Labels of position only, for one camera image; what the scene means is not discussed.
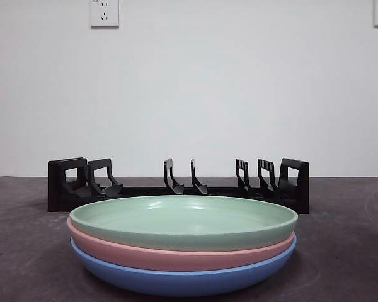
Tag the black plastic dish rack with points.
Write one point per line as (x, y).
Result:
(60, 188)

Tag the green round plate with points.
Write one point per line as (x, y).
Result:
(182, 220)

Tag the pink round plate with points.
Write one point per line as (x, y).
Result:
(176, 256)

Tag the blue round plate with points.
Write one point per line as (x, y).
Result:
(182, 281)

